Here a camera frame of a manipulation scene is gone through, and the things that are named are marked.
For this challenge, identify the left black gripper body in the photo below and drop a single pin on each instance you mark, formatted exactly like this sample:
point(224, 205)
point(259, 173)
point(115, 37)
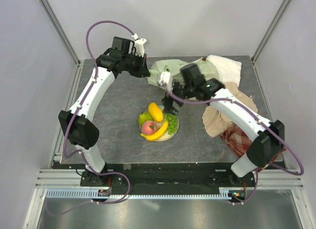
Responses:
point(135, 64)

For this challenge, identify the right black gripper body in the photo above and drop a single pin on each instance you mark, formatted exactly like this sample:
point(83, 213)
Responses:
point(184, 92)

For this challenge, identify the yellow fake mango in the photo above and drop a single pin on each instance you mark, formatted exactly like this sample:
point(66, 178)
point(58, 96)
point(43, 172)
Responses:
point(156, 112)

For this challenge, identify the green fake grapes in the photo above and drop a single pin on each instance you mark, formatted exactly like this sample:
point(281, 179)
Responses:
point(172, 123)

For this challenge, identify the green fake apple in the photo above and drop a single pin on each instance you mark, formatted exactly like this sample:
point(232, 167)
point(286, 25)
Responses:
point(143, 117)

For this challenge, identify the light green plastic bag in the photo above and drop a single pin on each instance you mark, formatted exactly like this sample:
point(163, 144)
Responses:
point(174, 65)

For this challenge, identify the pink fake peach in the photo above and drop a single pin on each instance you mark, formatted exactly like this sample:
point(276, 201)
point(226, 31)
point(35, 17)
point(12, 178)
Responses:
point(149, 127)

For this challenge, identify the yellow fake banana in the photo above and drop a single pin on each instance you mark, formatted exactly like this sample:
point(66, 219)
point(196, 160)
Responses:
point(159, 133)

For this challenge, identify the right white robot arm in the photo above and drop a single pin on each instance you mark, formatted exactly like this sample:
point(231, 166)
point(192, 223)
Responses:
point(266, 136)

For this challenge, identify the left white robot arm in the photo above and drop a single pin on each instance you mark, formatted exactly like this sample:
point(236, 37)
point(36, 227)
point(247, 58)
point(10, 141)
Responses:
point(81, 135)

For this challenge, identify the beige and blue plate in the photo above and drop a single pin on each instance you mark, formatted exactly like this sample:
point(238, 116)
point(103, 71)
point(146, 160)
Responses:
point(166, 136)

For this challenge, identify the white folded towel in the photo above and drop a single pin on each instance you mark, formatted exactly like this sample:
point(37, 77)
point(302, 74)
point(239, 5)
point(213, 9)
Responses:
point(229, 70)

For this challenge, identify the beige crumpled cloth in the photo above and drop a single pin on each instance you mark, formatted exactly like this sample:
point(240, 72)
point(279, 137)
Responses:
point(215, 123)

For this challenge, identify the red plaid cloth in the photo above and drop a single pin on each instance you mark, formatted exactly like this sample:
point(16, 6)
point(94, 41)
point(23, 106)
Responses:
point(236, 140)

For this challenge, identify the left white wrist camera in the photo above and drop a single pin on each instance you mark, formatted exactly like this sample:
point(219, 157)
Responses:
point(139, 44)

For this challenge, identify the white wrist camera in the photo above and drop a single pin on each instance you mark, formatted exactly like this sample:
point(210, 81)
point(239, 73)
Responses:
point(139, 44)
point(165, 81)

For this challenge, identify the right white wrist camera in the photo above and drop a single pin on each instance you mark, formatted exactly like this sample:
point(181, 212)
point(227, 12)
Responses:
point(165, 81)

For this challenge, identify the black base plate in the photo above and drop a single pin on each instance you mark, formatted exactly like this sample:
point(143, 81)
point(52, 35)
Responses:
point(168, 178)

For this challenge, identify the light blue cable duct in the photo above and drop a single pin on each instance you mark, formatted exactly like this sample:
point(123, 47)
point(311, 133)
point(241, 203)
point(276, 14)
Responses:
point(102, 194)

